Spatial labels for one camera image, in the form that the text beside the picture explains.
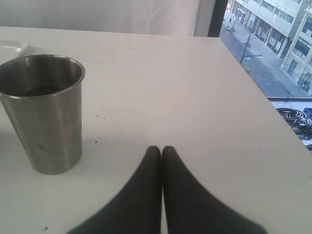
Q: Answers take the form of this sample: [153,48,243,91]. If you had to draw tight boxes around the stainless steel tumbler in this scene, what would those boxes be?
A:
[0,54,86,175]

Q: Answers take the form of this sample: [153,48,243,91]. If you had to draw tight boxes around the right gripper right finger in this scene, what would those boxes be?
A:
[162,146,266,234]

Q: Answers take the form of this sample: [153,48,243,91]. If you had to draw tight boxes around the dark window frame post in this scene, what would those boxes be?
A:
[208,0,228,38]

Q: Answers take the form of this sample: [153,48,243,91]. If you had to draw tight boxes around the coiled black cables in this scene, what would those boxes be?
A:
[276,107,312,130]

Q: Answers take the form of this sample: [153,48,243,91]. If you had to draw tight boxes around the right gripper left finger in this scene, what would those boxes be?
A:
[69,146,162,234]

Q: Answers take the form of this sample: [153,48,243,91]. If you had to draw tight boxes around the white rectangular tray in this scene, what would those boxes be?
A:
[0,40,30,60]

